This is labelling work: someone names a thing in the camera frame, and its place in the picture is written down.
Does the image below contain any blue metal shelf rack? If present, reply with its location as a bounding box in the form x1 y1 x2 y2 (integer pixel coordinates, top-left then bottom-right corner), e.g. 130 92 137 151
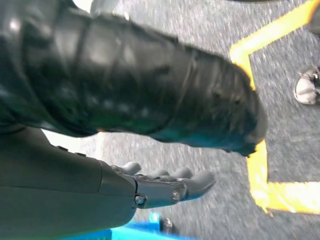
60 211 201 240

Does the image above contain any yellow floor tape square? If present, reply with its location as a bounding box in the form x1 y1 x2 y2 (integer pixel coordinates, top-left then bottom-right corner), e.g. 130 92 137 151
229 0 320 216

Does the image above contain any black and white sneaker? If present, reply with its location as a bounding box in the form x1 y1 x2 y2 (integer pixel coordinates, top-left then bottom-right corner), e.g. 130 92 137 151
293 64 320 106

